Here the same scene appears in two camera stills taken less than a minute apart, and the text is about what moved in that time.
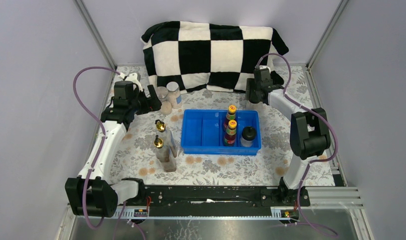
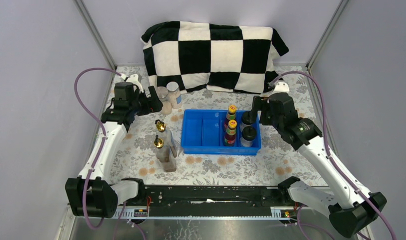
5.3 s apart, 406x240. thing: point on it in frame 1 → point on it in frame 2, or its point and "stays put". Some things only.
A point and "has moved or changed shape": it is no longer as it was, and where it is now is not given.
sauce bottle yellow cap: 230,138 stays put
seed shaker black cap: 255,99 has moved or changed shape
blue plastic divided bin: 202,132 stays put
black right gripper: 250,85 → 256,100
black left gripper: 151,105 stays put
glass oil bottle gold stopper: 162,153 stays put
